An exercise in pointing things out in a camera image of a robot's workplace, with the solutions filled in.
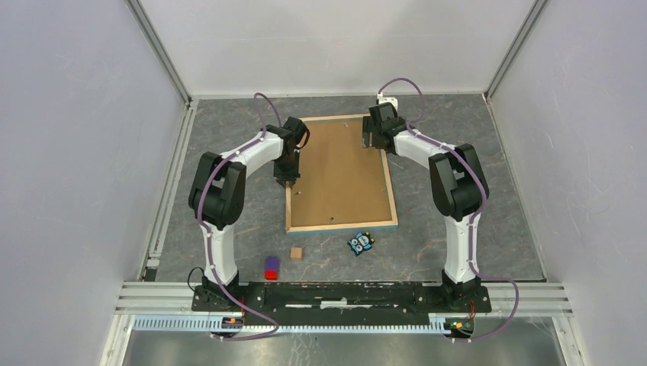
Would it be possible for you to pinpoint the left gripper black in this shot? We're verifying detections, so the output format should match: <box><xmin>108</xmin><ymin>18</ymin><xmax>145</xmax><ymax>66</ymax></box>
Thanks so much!
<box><xmin>275</xmin><ymin>151</ymin><xmax>301</xmax><ymax>189</ymax></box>

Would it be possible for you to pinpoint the wooden picture frame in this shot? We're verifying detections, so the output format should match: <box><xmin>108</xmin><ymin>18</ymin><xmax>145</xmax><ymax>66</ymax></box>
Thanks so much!
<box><xmin>284</xmin><ymin>114</ymin><xmax>399</xmax><ymax>234</ymax></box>

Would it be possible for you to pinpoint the brown cardboard backing board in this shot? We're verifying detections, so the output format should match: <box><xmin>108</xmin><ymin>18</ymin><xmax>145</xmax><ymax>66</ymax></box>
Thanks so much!
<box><xmin>291</xmin><ymin>119</ymin><xmax>394</xmax><ymax>227</ymax></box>

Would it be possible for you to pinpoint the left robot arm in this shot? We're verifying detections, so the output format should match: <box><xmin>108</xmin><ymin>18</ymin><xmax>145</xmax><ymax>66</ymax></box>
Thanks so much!
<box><xmin>188</xmin><ymin>117</ymin><xmax>310</xmax><ymax>311</ymax></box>

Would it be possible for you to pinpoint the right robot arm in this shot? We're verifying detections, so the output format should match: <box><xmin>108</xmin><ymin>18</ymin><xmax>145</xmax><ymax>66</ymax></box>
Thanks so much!
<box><xmin>362</xmin><ymin>102</ymin><xmax>488</xmax><ymax>311</ymax></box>

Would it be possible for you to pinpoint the small wooden cube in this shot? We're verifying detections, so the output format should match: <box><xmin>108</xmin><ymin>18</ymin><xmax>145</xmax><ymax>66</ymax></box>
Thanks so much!
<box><xmin>290</xmin><ymin>247</ymin><xmax>303</xmax><ymax>261</ymax></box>

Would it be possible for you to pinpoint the purple red toy block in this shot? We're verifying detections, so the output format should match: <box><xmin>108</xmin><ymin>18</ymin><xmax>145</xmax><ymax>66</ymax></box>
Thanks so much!
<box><xmin>264</xmin><ymin>255</ymin><xmax>280</xmax><ymax>281</ymax></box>

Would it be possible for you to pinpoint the blue owl toy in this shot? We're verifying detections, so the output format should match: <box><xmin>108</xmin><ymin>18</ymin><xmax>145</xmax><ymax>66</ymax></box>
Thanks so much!
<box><xmin>347</xmin><ymin>232</ymin><xmax>375</xmax><ymax>256</ymax></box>

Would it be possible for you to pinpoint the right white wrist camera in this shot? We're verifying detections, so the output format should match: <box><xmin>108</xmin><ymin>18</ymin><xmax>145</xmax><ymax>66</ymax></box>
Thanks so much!
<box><xmin>376</xmin><ymin>92</ymin><xmax>398</xmax><ymax>110</ymax></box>

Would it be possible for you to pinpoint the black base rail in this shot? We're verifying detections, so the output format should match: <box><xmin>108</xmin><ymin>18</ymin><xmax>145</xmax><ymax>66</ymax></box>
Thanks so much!
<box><xmin>191</xmin><ymin>281</ymin><xmax>492</xmax><ymax>336</ymax></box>

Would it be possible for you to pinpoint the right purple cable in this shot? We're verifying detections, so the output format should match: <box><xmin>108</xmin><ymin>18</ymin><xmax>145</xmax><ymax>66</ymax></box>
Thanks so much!
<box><xmin>377</xmin><ymin>77</ymin><xmax>520</xmax><ymax>345</ymax></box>

